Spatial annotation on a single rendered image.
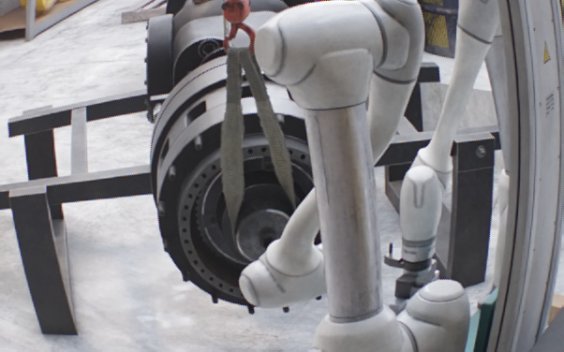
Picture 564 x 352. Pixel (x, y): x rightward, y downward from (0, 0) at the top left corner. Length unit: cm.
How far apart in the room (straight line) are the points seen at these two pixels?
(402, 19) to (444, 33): 390
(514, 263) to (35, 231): 220
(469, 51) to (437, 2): 342
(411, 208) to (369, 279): 57
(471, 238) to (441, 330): 208
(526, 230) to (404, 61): 43
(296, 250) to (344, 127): 36
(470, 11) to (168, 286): 244
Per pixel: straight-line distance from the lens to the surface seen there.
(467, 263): 413
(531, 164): 195
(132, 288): 437
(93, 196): 379
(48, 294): 390
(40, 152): 480
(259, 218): 267
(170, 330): 403
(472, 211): 403
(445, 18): 575
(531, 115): 192
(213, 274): 279
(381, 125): 203
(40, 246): 380
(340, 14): 182
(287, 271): 214
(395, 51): 188
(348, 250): 188
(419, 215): 245
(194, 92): 298
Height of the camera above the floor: 195
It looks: 21 degrees down
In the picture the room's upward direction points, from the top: 4 degrees counter-clockwise
